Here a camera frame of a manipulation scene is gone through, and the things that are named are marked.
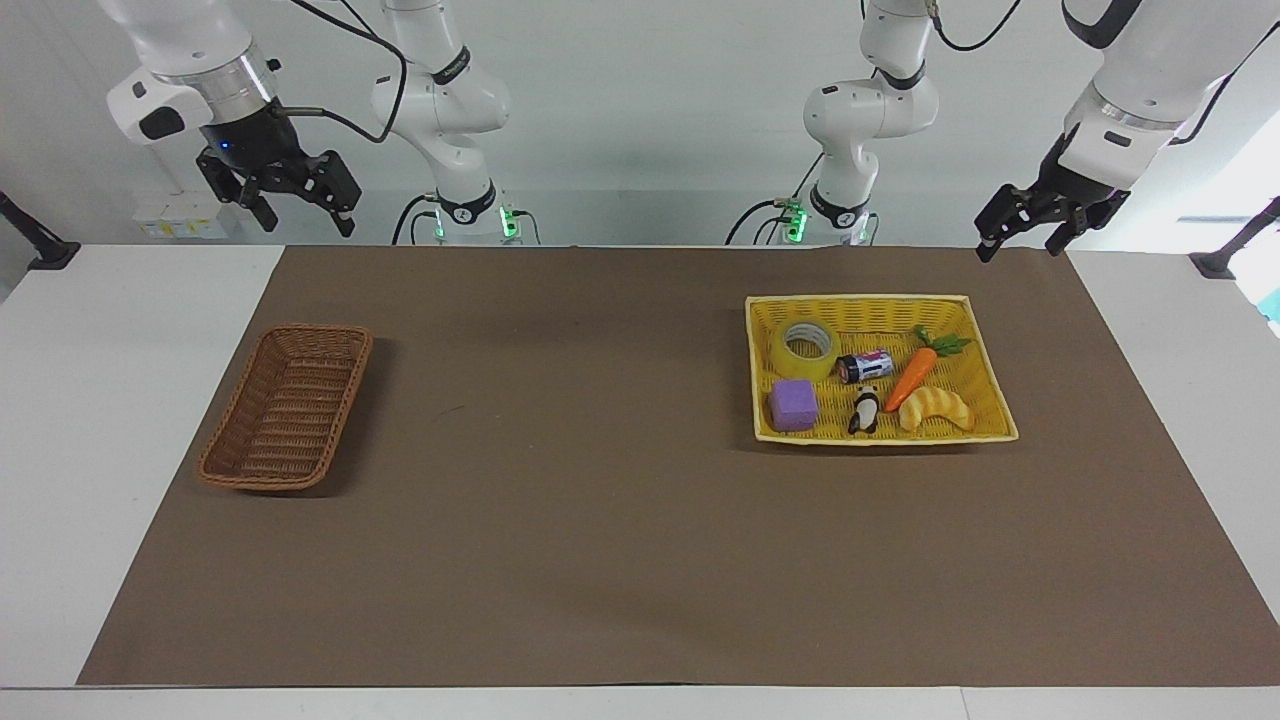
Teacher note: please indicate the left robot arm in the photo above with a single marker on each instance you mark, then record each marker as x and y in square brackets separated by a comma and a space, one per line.
[865, 105]

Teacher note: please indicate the toy croissant bread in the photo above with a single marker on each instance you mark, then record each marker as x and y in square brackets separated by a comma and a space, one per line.
[935, 410]

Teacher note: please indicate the black stand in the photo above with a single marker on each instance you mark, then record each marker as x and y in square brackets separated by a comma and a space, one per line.
[40, 245]
[1235, 245]

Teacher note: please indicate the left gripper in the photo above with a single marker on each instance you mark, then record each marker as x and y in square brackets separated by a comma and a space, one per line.
[1075, 185]

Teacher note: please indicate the yellow woven basket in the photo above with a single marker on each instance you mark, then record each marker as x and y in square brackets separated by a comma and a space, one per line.
[960, 425]

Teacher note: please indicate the brown wicker basket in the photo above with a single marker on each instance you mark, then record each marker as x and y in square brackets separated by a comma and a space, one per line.
[285, 410]

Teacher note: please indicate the black battery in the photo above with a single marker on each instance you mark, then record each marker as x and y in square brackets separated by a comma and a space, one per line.
[865, 366]

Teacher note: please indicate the small panda figure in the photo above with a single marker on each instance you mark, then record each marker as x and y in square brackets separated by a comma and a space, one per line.
[865, 412]

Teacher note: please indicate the yellow tape roll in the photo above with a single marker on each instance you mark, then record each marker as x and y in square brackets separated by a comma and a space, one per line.
[806, 355]

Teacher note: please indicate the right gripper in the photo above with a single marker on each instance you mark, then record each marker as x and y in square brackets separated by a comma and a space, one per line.
[250, 140]

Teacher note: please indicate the purple cube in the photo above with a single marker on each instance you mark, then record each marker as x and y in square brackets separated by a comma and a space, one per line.
[793, 406]

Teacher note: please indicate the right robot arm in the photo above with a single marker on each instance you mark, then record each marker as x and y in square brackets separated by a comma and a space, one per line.
[445, 100]

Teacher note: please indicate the orange toy carrot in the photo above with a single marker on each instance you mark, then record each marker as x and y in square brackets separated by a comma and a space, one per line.
[912, 378]

